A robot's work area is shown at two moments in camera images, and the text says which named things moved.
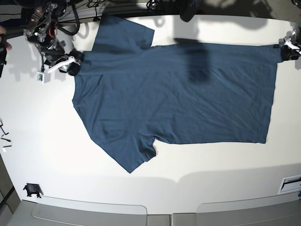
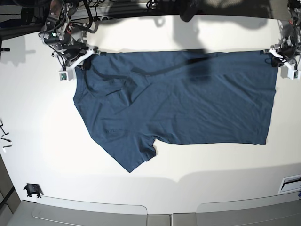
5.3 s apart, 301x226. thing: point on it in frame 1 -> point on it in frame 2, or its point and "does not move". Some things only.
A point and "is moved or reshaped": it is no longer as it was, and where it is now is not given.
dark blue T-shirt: [134, 96] is moved or reshaped
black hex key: [2, 128] does not move
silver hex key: [7, 140] does not move
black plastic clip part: [33, 189] does not move
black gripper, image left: [54, 52] -> [70, 50]
